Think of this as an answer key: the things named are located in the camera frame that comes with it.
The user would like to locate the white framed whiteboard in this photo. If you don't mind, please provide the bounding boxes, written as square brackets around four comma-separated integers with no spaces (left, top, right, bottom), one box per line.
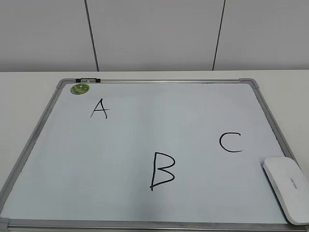
[0,78,309,232]

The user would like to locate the round green magnet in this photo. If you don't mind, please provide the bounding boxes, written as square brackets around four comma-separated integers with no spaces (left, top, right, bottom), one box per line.
[70,84,90,95]

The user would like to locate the white whiteboard eraser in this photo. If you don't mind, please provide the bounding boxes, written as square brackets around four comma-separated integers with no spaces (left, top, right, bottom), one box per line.
[263,157,309,225]

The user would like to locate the black marker clip holder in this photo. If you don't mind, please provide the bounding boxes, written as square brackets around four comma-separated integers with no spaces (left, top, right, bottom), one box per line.
[75,78,101,83]

